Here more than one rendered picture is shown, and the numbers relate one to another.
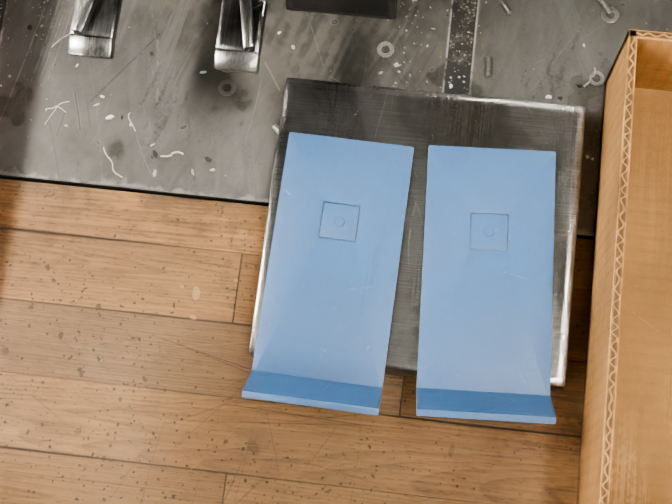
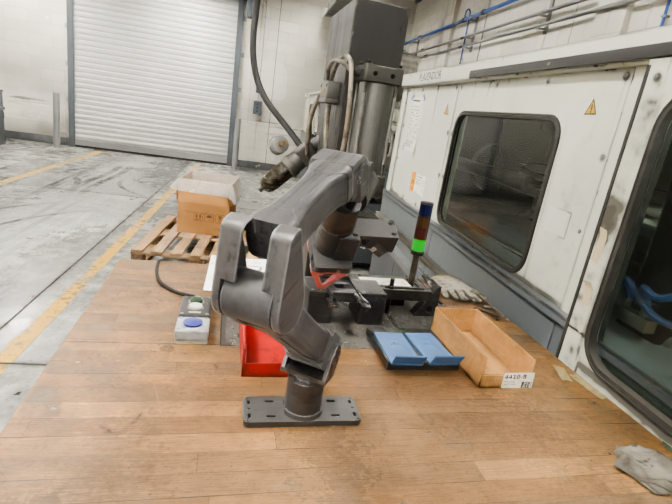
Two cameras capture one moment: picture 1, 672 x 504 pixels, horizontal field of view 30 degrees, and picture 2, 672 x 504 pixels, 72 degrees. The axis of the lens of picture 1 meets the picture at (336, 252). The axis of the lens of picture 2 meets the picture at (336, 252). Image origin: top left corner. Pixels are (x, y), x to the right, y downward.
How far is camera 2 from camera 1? 0.84 m
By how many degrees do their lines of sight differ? 60
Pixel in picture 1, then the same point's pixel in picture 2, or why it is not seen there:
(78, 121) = not seen: hidden behind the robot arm
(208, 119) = (350, 338)
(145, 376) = (362, 373)
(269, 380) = (398, 359)
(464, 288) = (428, 349)
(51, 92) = not seen: hidden behind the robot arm
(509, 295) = (438, 350)
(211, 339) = (374, 367)
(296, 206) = (383, 340)
